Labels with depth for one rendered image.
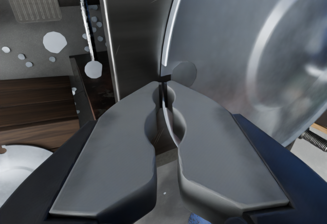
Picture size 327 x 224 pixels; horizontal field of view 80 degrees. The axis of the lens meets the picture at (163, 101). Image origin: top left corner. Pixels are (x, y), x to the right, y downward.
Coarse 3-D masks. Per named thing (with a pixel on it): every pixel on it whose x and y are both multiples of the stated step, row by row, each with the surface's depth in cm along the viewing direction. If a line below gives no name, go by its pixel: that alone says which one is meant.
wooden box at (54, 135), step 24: (0, 96) 65; (24, 96) 67; (48, 96) 68; (72, 96) 70; (0, 120) 54; (24, 120) 56; (48, 120) 58; (72, 120) 59; (0, 144) 52; (48, 144) 59
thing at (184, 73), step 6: (180, 66) 13; (186, 66) 13; (192, 66) 14; (174, 72) 13; (180, 72) 13; (186, 72) 14; (192, 72) 14; (174, 78) 13; (180, 78) 14; (186, 78) 14; (192, 78) 14; (186, 84) 14
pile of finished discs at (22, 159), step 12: (12, 144) 54; (24, 144) 55; (0, 156) 54; (12, 156) 55; (24, 156) 57; (36, 156) 59; (48, 156) 60; (0, 168) 55; (12, 168) 57; (24, 168) 58; (0, 180) 57; (12, 180) 58; (0, 192) 58; (12, 192) 60; (0, 204) 61
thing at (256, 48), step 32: (192, 0) 11; (224, 0) 12; (256, 0) 13; (288, 0) 14; (320, 0) 16; (192, 32) 12; (224, 32) 14; (256, 32) 15; (288, 32) 16; (320, 32) 18; (224, 64) 15; (256, 64) 16; (288, 64) 18; (320, 64) 20; (224, 96) 17; (256, 96) 18; (288, 96) 21; (320, 96) 26; (288, 128) 26
